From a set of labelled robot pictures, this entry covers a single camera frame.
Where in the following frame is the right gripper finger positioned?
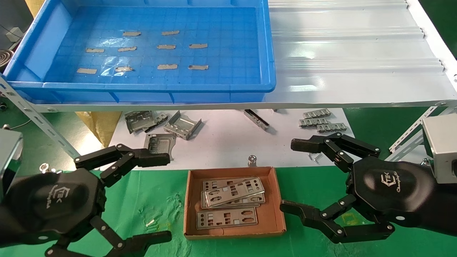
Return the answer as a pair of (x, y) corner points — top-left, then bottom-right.
(290, 132), (381, 173)
(279, 195), (396, 244)

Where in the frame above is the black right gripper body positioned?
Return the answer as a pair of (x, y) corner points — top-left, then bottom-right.
(345, 156), (457, 238)

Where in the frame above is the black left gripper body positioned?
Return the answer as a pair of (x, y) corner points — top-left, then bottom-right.
(0, 168), (106, 247)

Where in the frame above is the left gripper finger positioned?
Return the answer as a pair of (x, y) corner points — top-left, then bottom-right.
(74, 144), (170, 188)
(45, 214), (172, 257)

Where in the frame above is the metal IO shield plate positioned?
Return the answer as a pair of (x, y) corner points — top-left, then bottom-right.
(196, 206), (258, 230)
(204, 177), (265, 208)
(202, 177), (256, 191)
(200, 189), (265, 210)

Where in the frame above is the brown cardboard box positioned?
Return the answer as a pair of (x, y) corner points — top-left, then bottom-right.
(183, 166), (287, 240)

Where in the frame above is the blue plastic tray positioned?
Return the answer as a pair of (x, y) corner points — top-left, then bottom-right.
(2, 0), (276, 104)

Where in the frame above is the small white box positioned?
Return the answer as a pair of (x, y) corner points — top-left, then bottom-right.
(5, 27), (24, 41)

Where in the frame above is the tan cardboard piece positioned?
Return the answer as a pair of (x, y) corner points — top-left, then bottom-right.
(24, 0), (46, 17)

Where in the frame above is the small perforated metal strip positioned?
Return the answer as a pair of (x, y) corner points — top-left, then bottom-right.
(316, 123), (348, 133)
(298, 118), (330, 128)
(303, 109), (331, 119)

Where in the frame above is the green table cloth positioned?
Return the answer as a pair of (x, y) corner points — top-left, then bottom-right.
(0, 104), (457, 257)

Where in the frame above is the yellow woven bag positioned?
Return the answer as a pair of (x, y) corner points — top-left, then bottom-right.
(74, 111), (122, 148)

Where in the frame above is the flat slotted metal plate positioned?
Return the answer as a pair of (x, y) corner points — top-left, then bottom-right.
(144, 133), (177, 160)

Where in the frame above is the grey slotted angle bar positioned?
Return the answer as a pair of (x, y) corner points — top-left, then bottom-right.
(386, 105), (457, 162)
(0, 77), (81, 159)

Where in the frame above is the white corrugated shelf board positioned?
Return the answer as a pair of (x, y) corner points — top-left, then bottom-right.
(36, 0), (457, 113)

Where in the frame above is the white paper sheet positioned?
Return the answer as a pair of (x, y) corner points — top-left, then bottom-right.
(100, 109), (356, 171)

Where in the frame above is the clear tape patch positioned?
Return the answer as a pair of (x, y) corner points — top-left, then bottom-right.
(98, 37), (122, 47)

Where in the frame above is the folded grey metal bracket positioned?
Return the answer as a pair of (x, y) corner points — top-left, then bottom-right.
(124, 111), (157, 135)

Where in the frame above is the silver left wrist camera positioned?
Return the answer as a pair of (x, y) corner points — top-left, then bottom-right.
(0, 129), (23, 200)

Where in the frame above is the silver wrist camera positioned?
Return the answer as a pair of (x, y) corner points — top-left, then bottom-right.
(0, 129), (23, 200)
(421, 114), (457, 184)

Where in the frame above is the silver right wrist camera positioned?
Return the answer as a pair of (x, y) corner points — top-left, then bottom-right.
(421, 114), (457, 184)

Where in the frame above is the U-shaped metal bracket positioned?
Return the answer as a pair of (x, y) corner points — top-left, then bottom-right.
(163, 110), (202, 141)

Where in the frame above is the thin grey cable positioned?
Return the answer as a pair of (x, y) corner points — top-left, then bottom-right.
(5, 120), (32, 130)

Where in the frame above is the narrow metal rail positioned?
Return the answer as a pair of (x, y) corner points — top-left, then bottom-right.
(243, 109), (270, 131)

